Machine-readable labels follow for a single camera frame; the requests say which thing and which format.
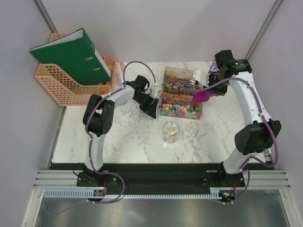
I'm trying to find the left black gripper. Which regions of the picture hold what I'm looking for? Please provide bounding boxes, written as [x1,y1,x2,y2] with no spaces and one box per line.
[133,93,159,119]

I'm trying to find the magenta plastic scoop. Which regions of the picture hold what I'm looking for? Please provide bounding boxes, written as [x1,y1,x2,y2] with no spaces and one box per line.
[192,91,214,103]

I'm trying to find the clear bin translucent star candies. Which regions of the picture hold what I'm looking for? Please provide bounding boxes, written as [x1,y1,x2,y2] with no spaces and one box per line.
[162,92,193,102]

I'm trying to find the clear bin lollipops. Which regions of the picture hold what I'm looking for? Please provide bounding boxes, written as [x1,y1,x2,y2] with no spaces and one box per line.
[162,80,201,94]

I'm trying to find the clear bin opaque star candies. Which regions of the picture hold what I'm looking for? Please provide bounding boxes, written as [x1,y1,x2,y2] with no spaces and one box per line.
[160,103,202,120]

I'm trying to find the clear bin popsicle candies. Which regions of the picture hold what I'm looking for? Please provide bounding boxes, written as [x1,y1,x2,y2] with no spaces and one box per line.
[164,67,195,82]

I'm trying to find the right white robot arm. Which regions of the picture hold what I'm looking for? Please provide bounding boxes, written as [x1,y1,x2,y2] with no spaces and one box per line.
[208,50,282,186]

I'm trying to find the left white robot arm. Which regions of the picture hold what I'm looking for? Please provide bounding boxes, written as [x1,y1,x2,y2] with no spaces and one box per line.
[82,75,159,186]

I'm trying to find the Roald Dahl paperback book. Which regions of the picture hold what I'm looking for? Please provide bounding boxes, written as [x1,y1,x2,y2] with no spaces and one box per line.
[208,60,219,75]

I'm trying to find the pink marker pen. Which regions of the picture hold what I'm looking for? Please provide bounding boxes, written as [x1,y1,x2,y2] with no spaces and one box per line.
[116,73,122,86]

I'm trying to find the peach plastic file rack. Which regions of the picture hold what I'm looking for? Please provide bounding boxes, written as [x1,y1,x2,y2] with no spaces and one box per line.
[35,33,115,106]

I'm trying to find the green lever arch binder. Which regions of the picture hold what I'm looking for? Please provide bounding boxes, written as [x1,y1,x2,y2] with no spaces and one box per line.
[29,28,112,86]

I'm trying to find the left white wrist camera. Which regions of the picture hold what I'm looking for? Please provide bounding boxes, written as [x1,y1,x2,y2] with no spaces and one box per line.
[151,82,163,98]

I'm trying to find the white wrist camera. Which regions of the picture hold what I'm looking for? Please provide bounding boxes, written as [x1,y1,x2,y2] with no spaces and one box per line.
[193,70,209,87]
[151,82,163,98]

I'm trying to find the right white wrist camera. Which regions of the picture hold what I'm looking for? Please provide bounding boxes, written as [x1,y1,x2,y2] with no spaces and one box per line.
[193,70,209,87]

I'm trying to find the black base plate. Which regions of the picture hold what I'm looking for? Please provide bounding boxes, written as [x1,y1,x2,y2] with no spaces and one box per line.
[77,163,245,194]

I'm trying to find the aluminium rail frame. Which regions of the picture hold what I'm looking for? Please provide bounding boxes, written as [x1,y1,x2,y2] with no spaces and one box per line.
[22,164,291,227]

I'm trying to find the white slotted cable duct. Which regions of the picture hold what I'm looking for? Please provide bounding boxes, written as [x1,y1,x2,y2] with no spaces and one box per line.
[43,188,222,200]

